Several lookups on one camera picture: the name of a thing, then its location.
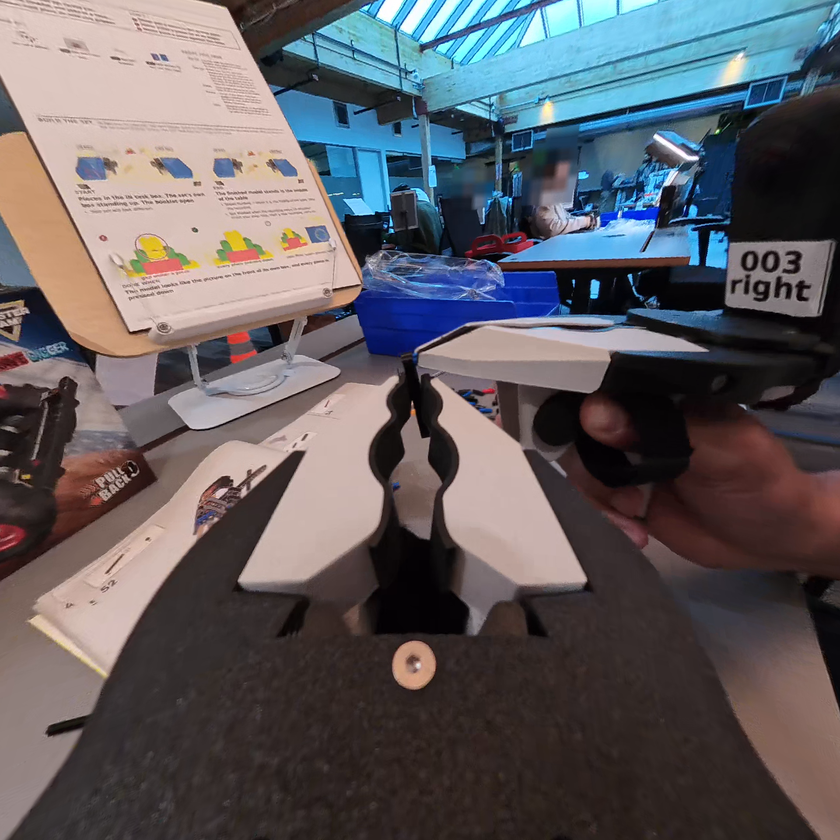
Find green jacket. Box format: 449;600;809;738
392;185;445;255

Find lego instruction booklet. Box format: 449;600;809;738
29;381;395;677

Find pile of small lego pins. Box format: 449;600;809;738
453;387;503;417

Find person's right hand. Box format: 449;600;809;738
564;394;840;577

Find white wall vent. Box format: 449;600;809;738
743;77;788;109

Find black office chair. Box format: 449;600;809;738
672;141;739;266

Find lego set box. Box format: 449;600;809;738
0;285;158;581

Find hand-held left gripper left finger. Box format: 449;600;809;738
238;374;412;608

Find silver desk lamp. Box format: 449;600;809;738
646;130;700;165

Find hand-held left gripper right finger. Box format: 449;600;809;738
420;375;587;631

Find blue plastic storage bin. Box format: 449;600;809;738
354;269;562;357

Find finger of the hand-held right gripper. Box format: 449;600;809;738
433;316;632;343
415;325;710;462

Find printed instruction sheet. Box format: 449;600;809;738
0;0;363;336

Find red plastic crate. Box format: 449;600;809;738
466;231;536;260

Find wooden background table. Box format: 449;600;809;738
499;220;693;309

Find clear plastic bag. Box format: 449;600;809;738
361;249;506;304

